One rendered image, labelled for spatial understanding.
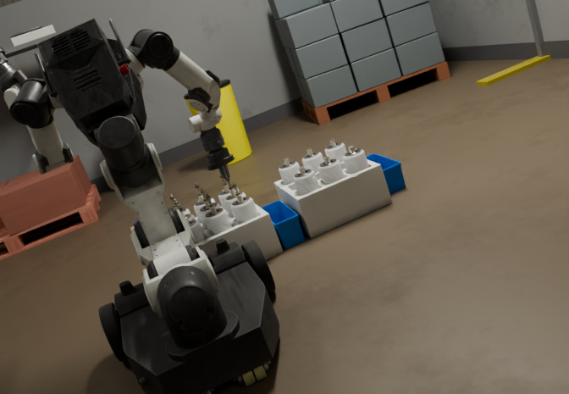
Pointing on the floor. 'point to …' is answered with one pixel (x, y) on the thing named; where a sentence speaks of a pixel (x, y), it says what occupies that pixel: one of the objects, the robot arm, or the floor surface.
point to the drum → (230, 124)
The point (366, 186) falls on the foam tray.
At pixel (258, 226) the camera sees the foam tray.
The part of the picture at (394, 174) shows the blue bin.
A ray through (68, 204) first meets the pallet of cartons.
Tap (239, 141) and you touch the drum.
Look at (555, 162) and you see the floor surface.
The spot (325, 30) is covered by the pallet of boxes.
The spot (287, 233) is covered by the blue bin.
